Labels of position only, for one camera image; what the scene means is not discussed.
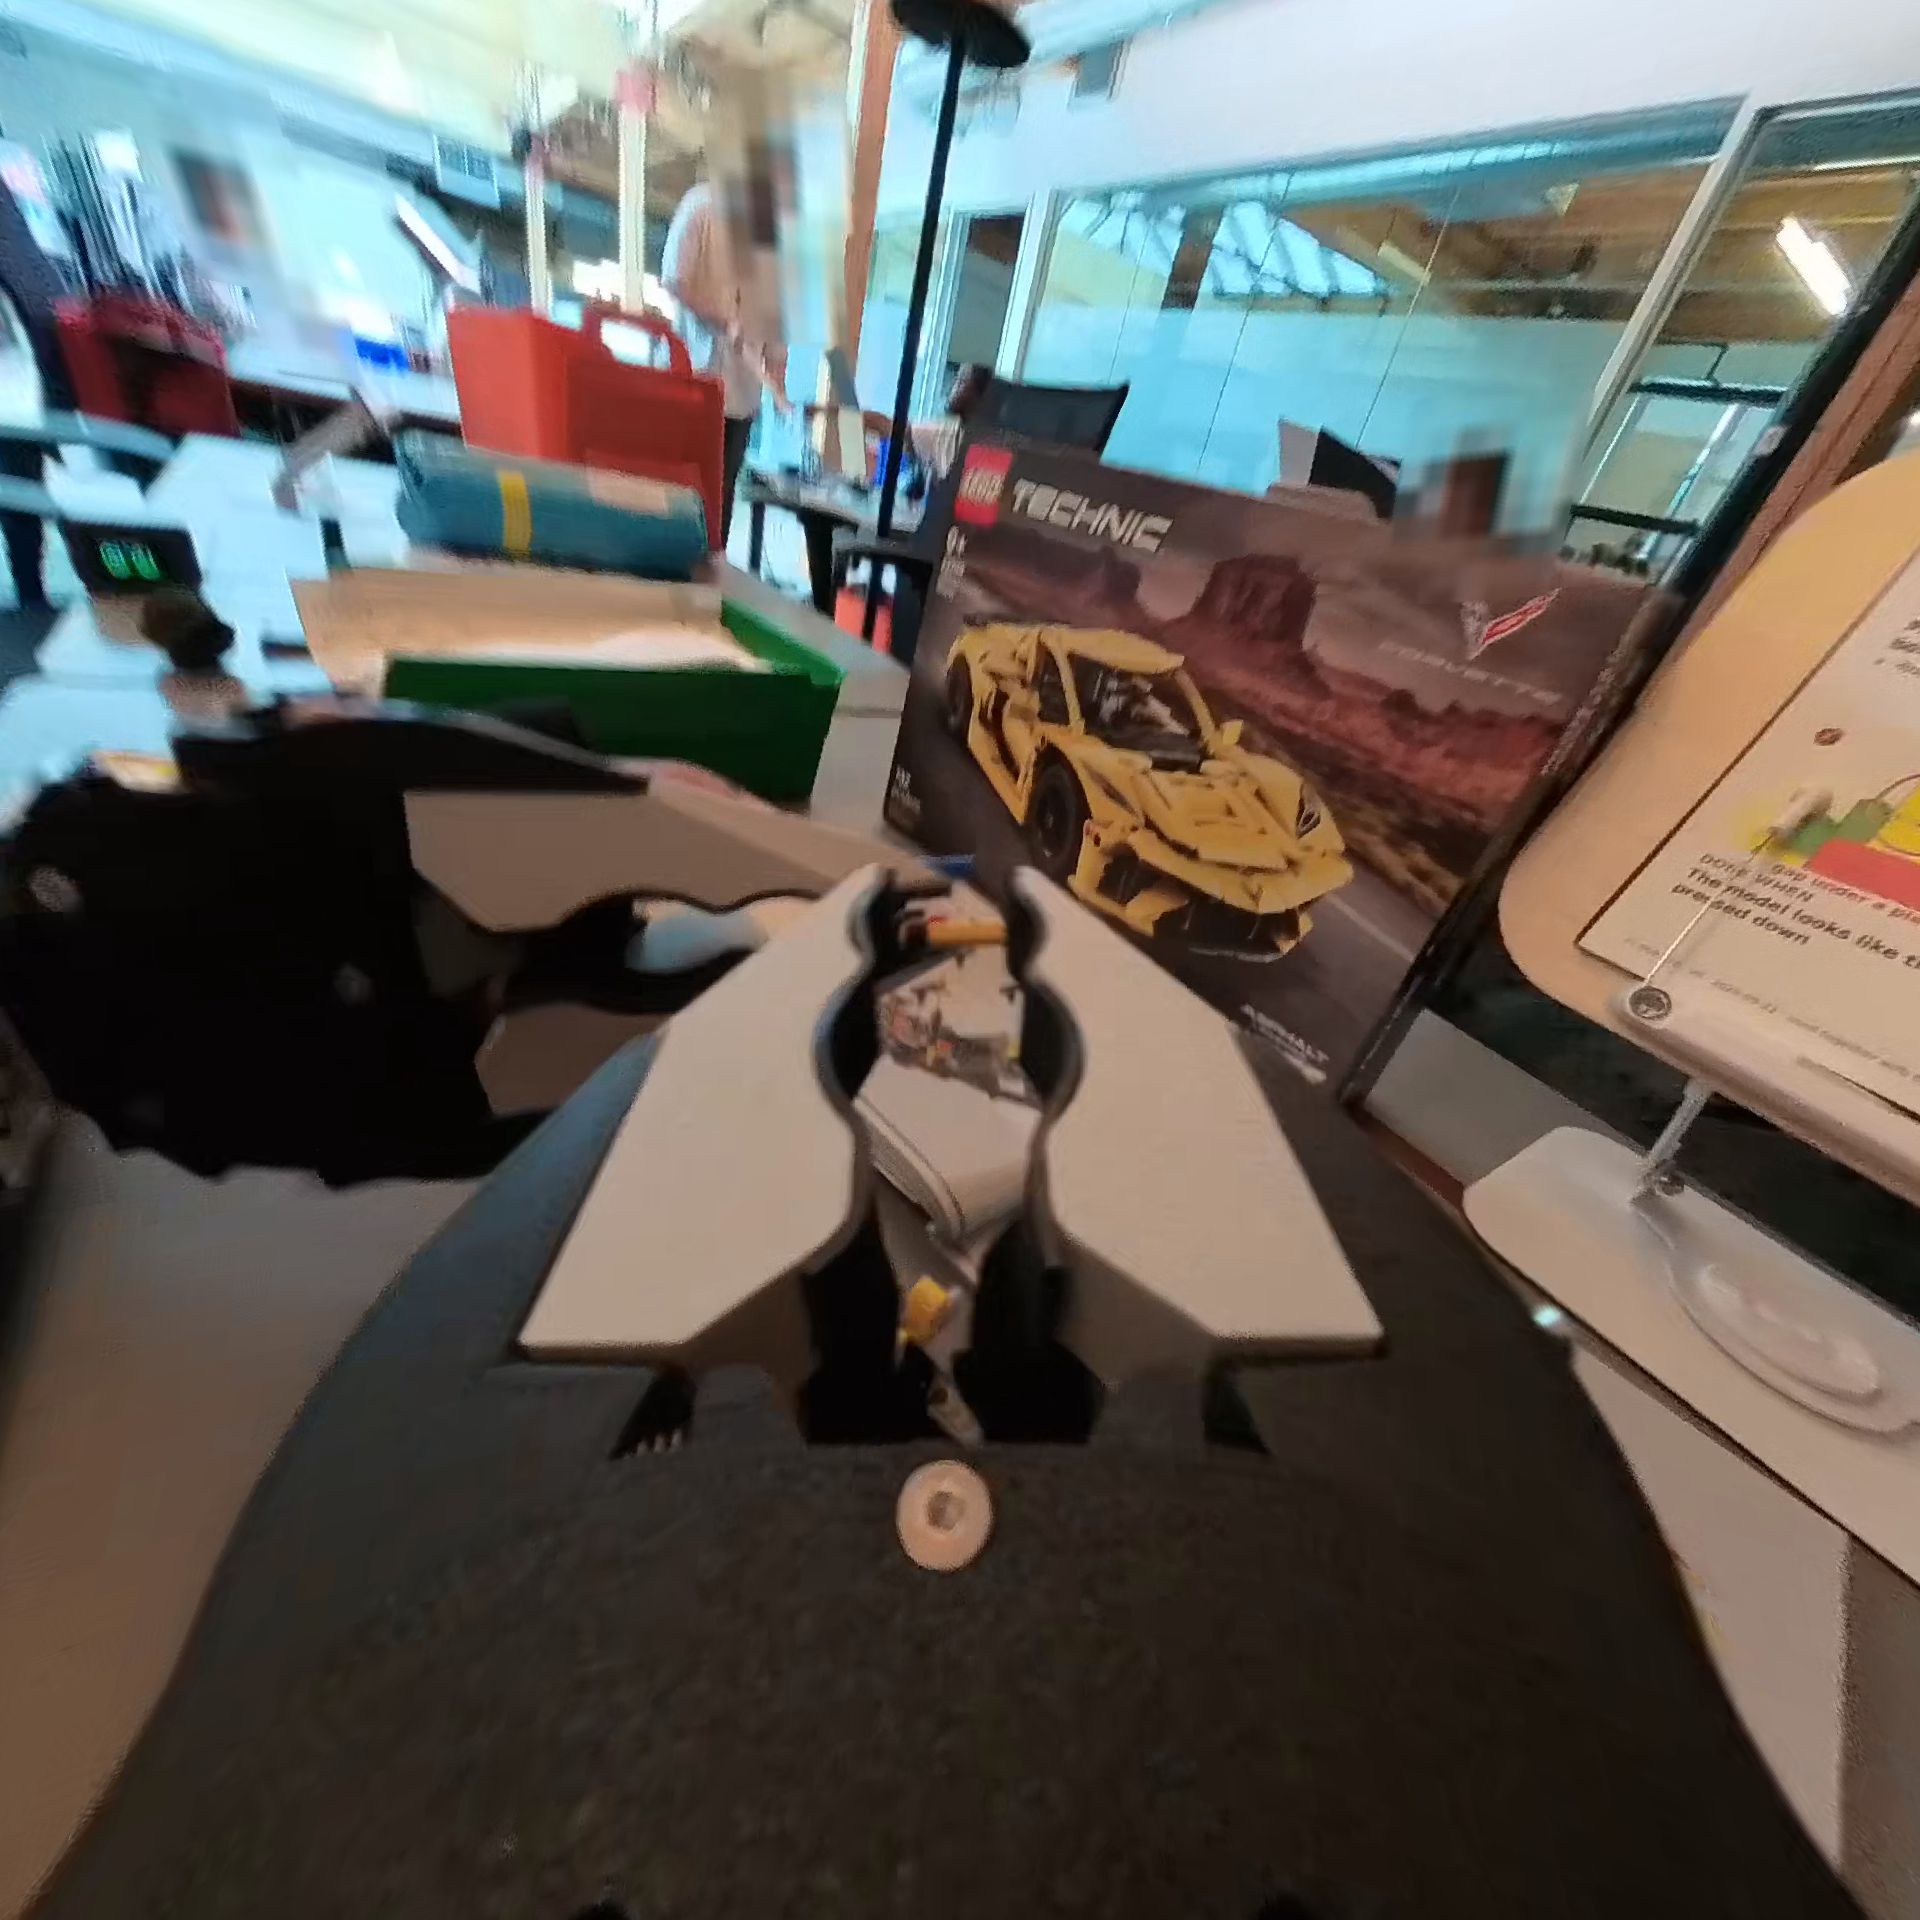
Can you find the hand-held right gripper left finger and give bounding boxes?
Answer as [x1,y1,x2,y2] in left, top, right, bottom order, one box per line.
[516,862,889,1369]

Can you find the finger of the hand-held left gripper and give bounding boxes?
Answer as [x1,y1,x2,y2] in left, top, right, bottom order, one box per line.
[474,935,781,1120]
[402,780,918,962]

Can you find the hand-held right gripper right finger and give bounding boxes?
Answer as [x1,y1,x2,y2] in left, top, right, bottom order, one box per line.
[1003,863,1385,1364]

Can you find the open lego instruction booklet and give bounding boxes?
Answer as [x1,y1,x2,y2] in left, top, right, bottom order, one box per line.
[861,959,1044,1223]

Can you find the yellow car lego box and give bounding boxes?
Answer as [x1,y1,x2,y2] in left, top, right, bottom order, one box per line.
[884,433,1669,1100]

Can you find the green plastic tray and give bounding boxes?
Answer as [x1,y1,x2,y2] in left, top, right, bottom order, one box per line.
[381,592,846,803]

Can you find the white paper sheets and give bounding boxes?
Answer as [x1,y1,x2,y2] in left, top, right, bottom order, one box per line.
[402,618,769,674]

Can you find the blue rolled mat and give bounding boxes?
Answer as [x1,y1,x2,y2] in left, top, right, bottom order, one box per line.
[392,431,710,579]

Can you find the black green display device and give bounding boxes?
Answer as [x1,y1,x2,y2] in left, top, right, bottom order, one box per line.
[66,522,207,597]

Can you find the white document stand base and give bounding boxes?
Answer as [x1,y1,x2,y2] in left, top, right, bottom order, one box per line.
[1462,1123,1920,1584]

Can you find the orange plastic basket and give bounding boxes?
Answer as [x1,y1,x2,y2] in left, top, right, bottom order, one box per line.
[443,304,725,528]

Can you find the red bag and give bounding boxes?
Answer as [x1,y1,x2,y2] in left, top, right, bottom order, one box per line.
[51,291,240,437]

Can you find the black mesh chair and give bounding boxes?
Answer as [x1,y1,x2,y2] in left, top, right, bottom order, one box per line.
[952,365,1129,455]

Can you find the black lamp pole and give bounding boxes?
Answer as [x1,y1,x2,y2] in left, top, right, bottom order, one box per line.
[875,0,1033,542]

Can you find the wooden document board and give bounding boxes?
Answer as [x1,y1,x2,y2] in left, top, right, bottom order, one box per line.
[1500,450,1920,1120]

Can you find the white printed instruction sheet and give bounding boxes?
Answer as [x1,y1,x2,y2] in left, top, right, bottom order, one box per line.
[1573,561,1920,1120]

